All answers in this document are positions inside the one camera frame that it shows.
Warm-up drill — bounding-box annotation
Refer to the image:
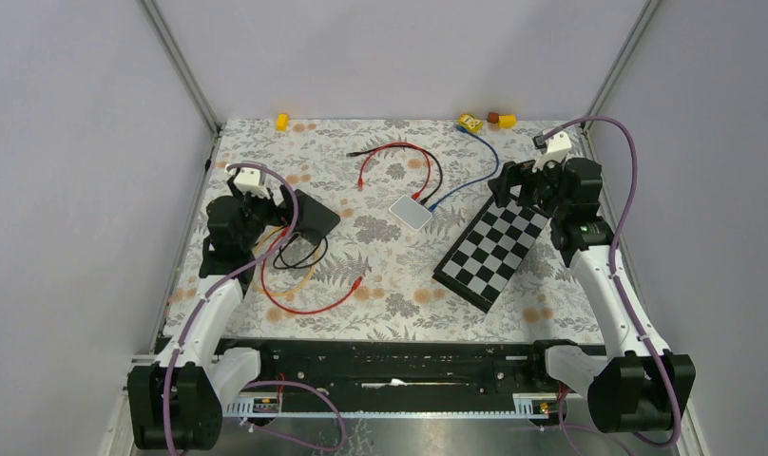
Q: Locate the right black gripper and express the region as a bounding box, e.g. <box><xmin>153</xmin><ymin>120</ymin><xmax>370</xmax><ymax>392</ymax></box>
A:
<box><xmin>487</xmin><ymin>152</ymin><xmax>568</xmax><ymax>219</ymax></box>

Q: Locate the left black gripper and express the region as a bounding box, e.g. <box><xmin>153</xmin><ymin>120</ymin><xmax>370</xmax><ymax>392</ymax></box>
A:
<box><xmin>228</xmin><ymin>177</ymin><xmax>306</xmax><ymax>250</ymax></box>

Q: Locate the black ethernet cable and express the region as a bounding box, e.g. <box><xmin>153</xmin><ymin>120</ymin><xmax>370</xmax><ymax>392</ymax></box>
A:
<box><xmin>346</xmin><ymin>144</ymin><xmax>445</xmax><ymax>206</ymax></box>

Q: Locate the white network switch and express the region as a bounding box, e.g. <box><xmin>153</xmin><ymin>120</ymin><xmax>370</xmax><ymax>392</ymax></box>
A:
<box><xmin>389</xmin><ymin>195</ymin><xmax>432</xmax><ymax>231</ymax></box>

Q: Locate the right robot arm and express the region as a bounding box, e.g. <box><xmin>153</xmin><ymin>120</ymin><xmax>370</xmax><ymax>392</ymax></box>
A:
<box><xmin>488</xmin><ymin>158</ymin><xmax>696</xmax><ymax>441</ymax></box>

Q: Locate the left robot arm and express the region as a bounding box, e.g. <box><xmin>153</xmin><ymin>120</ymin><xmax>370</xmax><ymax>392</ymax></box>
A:
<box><xmin>126</xmin><ymin>181</ymin><xmax>300</xmax><ymax>455</ymax></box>

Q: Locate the black router box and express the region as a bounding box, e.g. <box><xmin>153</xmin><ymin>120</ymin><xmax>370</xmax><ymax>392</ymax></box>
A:
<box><xmin>278</xmin><ymin>186</ymin><xmax>340</xmax><ymax>246</ymax></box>

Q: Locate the yellow block right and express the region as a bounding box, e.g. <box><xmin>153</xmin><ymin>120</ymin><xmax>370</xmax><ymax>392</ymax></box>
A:
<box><xmin>497</xmin><ymin>114</ymin><xmax>518</xmax><ymax>129</ymax></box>

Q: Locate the yellow block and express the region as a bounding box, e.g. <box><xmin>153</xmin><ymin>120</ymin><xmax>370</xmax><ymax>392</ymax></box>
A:
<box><xmin>497</xmin><ymin>114</ymin><xmax>518</xmax><ymax>129</ymax></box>
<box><xmin>275</xmin><ymin>113</ymin><xmax>290</xmax><ymax>132</ymax></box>

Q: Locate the yellow block left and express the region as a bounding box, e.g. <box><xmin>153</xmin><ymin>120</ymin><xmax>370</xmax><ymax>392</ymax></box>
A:
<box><xmin>275</xmin><ymin>113</ymin><xmax>290</xmax><ymax>132</ymax></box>

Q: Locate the yellow patterned cube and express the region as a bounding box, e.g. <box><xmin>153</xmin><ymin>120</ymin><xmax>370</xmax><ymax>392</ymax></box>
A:
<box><xmin>457</xmin><ymin>113</ymin><xmax>484</xmax><ymax>134</ymax></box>

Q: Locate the checkered chess board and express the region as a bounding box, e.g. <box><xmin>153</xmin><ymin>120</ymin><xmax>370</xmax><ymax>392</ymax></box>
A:
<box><xmin>432</xmin><ymin>198</ymin><xmax>548</xmax><ymax>313</ymax></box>

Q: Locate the yellow ethernet cable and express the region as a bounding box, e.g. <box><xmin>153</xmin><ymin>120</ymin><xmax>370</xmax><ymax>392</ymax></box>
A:
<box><xmin>250</xmin><ymin>226</ymin><xmax>323</xmax><ymax>299</ymax></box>

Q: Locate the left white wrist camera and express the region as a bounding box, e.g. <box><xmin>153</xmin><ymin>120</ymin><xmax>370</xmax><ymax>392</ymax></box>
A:
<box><xmin>228</xmin><ymin>166</ymin><xmax>269</xmax><ymax>199</ymax></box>

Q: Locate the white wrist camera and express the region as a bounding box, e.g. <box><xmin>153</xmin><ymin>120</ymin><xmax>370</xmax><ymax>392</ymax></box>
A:
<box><xmin>228</xmin><ymin>166</ymin><xmax>269</xmax><ymax>199</ymax></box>
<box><xmin>532</xmin><ymin>131</ymin><xmax>572</xmax><ymax>172</ymax></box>

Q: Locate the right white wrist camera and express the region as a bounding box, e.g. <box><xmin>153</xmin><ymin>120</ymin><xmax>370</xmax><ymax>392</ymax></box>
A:
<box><xmin>532</xmin><ymin>131</ymin><xmax>572</xmax><ymax>172</ymax></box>

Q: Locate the black looped cable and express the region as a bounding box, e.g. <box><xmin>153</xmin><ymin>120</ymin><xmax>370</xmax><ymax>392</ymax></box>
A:
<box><xmin>272</xmin><ymin>229</ymin><xmax>329</xmax><ymax>271</ymax></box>

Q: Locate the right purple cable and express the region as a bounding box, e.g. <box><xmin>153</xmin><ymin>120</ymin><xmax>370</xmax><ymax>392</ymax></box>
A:
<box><xmin>534</xmin><ymin>115</ymin><xmax>682</xmax><ymax>456</ymax></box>

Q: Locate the purple cable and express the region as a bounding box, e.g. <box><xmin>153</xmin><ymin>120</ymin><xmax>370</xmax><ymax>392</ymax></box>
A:
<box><xmin>534</xmin><ymin>115</ymin><xmax>682</xmax><ymax>456</ymax></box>
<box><xmin>162</xmin><ymin>161</ymin><xmax>349</xmax><ymax>454</ymax></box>

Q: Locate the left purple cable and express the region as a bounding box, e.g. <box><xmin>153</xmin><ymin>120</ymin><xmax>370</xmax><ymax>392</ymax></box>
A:
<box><xmin>162</xmin><ymin>161</ymin><xmax>349</xmax><ymax>454</ymax></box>

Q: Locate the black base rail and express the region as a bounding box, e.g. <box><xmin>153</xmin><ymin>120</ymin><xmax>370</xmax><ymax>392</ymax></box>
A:
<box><xmin>216</xmin><ymin>337</ymin><xmax>560</xmax><ymax>415</ymax></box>

